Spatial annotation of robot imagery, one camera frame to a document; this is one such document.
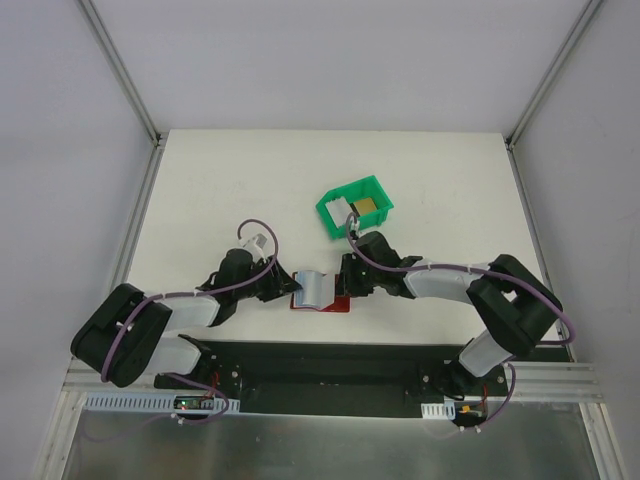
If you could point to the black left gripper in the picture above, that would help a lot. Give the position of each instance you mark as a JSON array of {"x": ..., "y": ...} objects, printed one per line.
[{"x": 275, "y": 281}]

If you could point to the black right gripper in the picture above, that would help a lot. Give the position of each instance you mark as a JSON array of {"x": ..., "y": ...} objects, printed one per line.
[{"x": 351, "y": 279}]

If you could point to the red leather card holder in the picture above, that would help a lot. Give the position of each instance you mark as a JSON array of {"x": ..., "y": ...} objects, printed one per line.
[{"x": 318, "y": 292}]

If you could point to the green plastic bin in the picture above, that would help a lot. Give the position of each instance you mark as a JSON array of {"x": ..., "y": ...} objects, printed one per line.
[{"x": 365, "y": 187}]

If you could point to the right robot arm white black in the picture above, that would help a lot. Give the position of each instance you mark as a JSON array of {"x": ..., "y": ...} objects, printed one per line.
[{"x": 516, "y": 309}]

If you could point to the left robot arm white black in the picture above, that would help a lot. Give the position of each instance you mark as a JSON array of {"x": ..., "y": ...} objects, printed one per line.
[{"x": 125, "y": 337}]

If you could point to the gold card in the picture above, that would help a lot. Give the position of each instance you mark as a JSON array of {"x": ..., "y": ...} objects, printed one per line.
[{"x": 364, "y": 206}]

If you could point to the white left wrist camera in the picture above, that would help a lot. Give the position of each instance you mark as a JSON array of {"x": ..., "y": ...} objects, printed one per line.
[{"x": 255, "y": 244}]

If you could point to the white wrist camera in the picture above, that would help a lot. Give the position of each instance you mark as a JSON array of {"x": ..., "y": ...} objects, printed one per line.
[
  {"x": 255, "y": 244},
  {"x": 354, "y": 229}
]

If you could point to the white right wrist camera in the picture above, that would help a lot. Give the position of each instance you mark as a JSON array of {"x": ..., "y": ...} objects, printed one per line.
[{"x": 354, "y": 229}]

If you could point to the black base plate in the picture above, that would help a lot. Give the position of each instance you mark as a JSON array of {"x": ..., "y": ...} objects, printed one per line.
[{"x": 358, "y": 380}]

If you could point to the right white cable duct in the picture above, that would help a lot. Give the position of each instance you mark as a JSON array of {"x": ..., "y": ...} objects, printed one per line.
[{"x": 438, "y": 411}]

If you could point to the white cable duct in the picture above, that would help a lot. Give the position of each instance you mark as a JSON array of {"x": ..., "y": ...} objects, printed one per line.
[
  {"x": 159, "y": 403},
  {"x": 438, "y": 411}
]

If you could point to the left white cable duct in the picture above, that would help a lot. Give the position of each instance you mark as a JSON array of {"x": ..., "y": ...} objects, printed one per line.
[{"x": 159, "y": 403}]

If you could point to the left aluminium frame post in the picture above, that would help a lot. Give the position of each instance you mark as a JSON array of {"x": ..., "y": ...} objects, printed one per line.
[{"x": 106, "y": 44}]

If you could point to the aluminium frame post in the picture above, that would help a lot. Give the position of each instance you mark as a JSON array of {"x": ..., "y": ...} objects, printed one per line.
[
  {"x": 106, "y": 44},
  {"x": 560, "y": 60}
]

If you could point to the right aluminium frame post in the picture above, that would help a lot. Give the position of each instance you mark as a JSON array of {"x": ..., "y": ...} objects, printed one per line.
[{"x": 560, "y": 60}]

